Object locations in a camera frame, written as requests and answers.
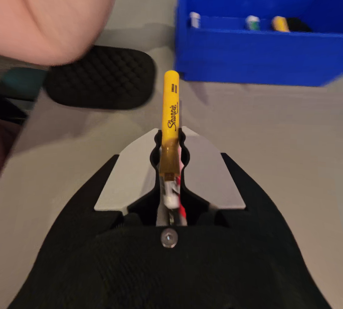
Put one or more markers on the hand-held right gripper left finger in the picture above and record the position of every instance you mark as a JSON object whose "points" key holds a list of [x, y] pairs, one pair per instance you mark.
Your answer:
{"points": [[128, 177]]}

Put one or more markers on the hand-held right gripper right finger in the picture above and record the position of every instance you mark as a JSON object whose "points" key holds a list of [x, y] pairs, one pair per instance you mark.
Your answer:
{"points": [[211, 177]]}

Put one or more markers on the red dry erase marker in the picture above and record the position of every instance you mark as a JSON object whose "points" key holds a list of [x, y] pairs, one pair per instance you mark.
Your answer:
{"points": [[182, 211]]}

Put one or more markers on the black dry erase marker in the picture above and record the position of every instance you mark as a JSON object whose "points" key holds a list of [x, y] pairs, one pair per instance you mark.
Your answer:
{"points": [[169, 196]]}

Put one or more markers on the person's left forearm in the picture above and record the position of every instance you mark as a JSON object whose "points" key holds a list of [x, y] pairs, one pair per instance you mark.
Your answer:
{"points": [[53, 14]]}

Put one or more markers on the black quilted pad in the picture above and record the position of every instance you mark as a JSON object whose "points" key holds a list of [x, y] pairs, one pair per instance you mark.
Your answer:
{"points": [[101, 78]]}

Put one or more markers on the blue plastic bin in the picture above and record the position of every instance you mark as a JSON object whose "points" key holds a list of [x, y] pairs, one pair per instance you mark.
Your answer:
{"points": [[241, 54]]}

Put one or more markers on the teal chair part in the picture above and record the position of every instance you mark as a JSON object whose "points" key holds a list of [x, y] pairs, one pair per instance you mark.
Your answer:
{"points": [[21, 83]]}

